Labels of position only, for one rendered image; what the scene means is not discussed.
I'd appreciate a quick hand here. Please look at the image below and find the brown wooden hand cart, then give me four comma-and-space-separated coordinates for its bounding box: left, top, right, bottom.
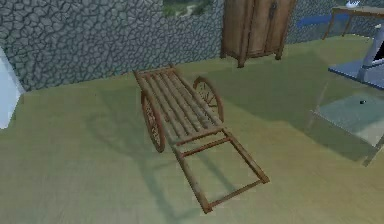
132, 65, 271, 215

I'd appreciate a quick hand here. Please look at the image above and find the window with green view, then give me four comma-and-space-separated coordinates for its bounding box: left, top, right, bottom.
162, 0, 215, 18

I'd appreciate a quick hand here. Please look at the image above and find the brown wooden wardrobe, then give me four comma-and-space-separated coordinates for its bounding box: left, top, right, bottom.
219, 0, 297, 69

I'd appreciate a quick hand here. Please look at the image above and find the glass top table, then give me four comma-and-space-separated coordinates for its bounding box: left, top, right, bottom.
304, 59, 384, 168

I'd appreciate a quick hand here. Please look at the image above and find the white door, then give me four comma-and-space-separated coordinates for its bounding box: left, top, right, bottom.
0, 46, 26, 130

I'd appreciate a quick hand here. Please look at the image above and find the brown wooden table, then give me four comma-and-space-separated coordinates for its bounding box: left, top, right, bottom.
321, 5, 384, 41

